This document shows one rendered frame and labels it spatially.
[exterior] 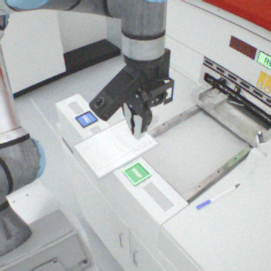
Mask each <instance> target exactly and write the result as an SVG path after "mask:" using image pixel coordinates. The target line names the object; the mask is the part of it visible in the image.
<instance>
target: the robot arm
mask: <svg viewBox="0 0 271 271"><path fill-rule="evenodd" d="M40 9H48V10H50V9H51V10H58V11H73V12H79V13H89V14H91V13H92V14H95V15H100V16H107V17H110V18H118V19H121V37H122V49H123V53H124V61H125V62H124V63H125V64H126V65H125V66H124V68H123V69H121V70H120V71H119V72H118V73H117V74H116V75H115V76H114V77H113V79H112V80H111V81H110V82H109V83H107V84H106V86H105V87H104V88H103V89H102V90H100V92H99V93H98V94H97V96H96V97H95V98H94V99H93V100H91V101H90V102H89V104H88V106H89V108H90V109H91V110H92V111H93V112H94V113H95V116H97V117H99V118H100V119H101V120H103V121H108V120H109V119H110V118H111V117H112V115H113V114H115V113H116V112H117V111H118V110H119V109H120V108H121V110H122V112H123V115H124V117H125V120H126V123H127V124H128V127H129V129H130V132H131V135H133V136H134V137H135V138H136V139H137V140H140V139H141V138H142V137H143V136H144V135H145V134H146V132H147V131H149V130H150V129H151V128H152V127H153V126H154V125H155V124H158V122H159V120H160V117H159V116H153V115H152V110H151V108H152V107H156V106H157V105H161V104H162V103H163V100H164V104H163V105H166V104H169V103H170V102H172V101H173V96H174V80H173V78H171V77H169V69H170V64H169V62H170V56H171V50H170V49H168V48H165V36H166V25H167V24H166V19H167V0H0V257H1V256H3V255H5V254H7V253H10V252H11V251H13V250H14V249H16V248H17V247H19V246H21V245H22V244H23V243H25V242H26V241H27V240H28V239H29V238H30V236H31V235H32V231H31V230H30V227H29V225H28V224H27V223H26V222H25V221H24V220H23V219H22V218H21V217H20V216H19V215H18V213H16V212H15V210H14V209H12V207H11V205H10V203H9V202H8V200H7V197H6V196H8V195H10V193H13V192H14V191H15V192H16V191H17V190H18V189H21V188H22V187H24V186H26V185H28V184H31V183H33V181H35V180H36V179H38V178H39V177H41V175H42V174H43V173H44V169H45V167H46V155H45V152H44V149H43V148H42V145H41V144H39V142H38V140H36V139H35V138H31V137H30V134H29V131H27V130H25V129H23V127H22V126H21V124H20V119H19V116H18V111H17V109H16V104H15V100H14V98H13V93H12V89H11V84H10V82H9V78H8V74H7V70H6V63H5V59H4V55H3V51H2V48H1V47H2V46H1V39H2V38H3V36H4V34H5V32H4V30H5V29H6V28H7V27H8V23H9V21H8V19H9V18H10V14H12V13H18V12H25V11H32V10H40ZM165 80H170V81H169V82H168V83H166V82H165ZM169 88H171V97H170V98H167V97H168V92H167V90H168V89H169Z"/></svg>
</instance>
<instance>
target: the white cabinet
mask: <svg viewBox="0 0 271 271"><path fill-rule="evenodd" d="M57 129H58V134H59V137H60V141H61V144H62V147H63V151H64V156H65V158H66V162H67V165H68V169H69V171H70V174H71V178H72V181H73V187H74V189H75V192H76V195H77V198H78V202H79V205H80V208H81V210H82V214H83V216H84V218H85V219H86V220H87V221H88V223H89V225H90V226H91V227H92V229H94V231H95V232H96V233H97V235H98V236H99V238H100V240H102V242H103V243H104V244H105V246H106V247H107V249H108V250H109V252H110V253H111V254H112V255H113V256H114V258H115V259H116V260H117V261H118V263H119V264H120V266H121V267H122V268H123V269H124V270H125V271H178V270H177V269H176V268H175V267H174V265H172V263H171V262H170V261H169V260H168V259H167V257H165V256H164V254H163V253H162V252H161V251H160V249H158V247H156V248H155V245H153V244H152V242H151V241H150V240H149V239H148V238H147V237H146V236H145V234H144V233H143V232H142V231H141V230H140V228H139V227H138V225H136V224H135V222H134V221H133V220H132V219H131V218H130V217H129V216H128V215H127V213H126V212H125V211H124V209H123V208H122V207H121V206H120V205H119V204H118V203H117V202H116V200H115V199H114V197H113V196H112V195H111V194H110V193H109V192H108V190H107V189H106V187H104V186H103V184H102V183H101V182H100V180H97V178H96V177H95V175H94V174H93V173H92V172H91V171H90V170H89V169H88V166H87V165H86V164H85V163H84V161H82V159H81V158H80V156H79V155H78V154H77V152H75V151H74V149H73V147H72V144H70V143H69V142H68V140H67V138H66V137H65V136H64V135H63V133H62V132H61V131H60V130H59V128H58V127H57Z"/></svg>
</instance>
